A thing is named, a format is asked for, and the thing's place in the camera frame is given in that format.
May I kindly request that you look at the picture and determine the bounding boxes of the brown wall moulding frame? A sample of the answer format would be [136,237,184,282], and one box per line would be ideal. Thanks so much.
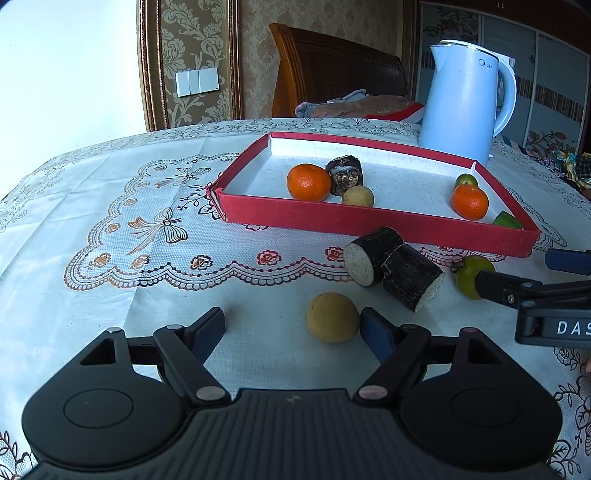
[137,0,244,133]

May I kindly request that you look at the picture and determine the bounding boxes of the pink folded quilt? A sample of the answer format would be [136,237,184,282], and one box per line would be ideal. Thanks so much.
[295,90,416,121]

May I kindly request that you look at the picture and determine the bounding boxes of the dark sugarcane piece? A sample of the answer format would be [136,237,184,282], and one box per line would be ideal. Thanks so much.
[342,226,406,287]
[381,244,445,313]
[325,155,364,195]

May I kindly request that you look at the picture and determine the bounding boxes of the red shallow cardboard box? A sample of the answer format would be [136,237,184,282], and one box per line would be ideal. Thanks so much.
[205,131,542,257]

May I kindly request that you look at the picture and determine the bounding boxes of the dark patterned cloth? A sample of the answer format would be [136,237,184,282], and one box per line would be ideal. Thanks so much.
[551,151,591,188]

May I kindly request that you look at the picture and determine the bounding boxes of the brown wooden headboard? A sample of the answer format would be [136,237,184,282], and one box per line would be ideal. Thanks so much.
[269,23,409,118]

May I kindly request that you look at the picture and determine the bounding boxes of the white wall light switch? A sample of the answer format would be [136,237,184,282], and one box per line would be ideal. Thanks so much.
[175,68,221,97]

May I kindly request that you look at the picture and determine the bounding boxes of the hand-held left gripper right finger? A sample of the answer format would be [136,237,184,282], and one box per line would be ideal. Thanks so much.
[353,307,504,407]

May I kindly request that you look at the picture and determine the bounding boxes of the tan round longan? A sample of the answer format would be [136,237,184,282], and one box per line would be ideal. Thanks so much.
[307,292,360,343]
[342,185,376,208]

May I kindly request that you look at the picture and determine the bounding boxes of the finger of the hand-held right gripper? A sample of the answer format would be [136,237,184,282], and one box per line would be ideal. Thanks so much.
[545,249,591,274]
[475,270,591,308]

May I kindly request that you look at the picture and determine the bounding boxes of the orange tangerine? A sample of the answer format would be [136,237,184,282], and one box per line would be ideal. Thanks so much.
[451,184,489,220]
[287,163,332,202]

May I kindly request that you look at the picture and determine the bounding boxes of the light blue electric kettle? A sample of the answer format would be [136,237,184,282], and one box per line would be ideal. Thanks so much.
[418,40,518,167]

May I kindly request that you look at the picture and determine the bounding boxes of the red white cloth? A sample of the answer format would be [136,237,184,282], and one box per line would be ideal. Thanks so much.
[369,102,426,125]

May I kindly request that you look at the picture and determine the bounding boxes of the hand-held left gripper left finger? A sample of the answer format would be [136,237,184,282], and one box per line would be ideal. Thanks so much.
[81,307,230,407]

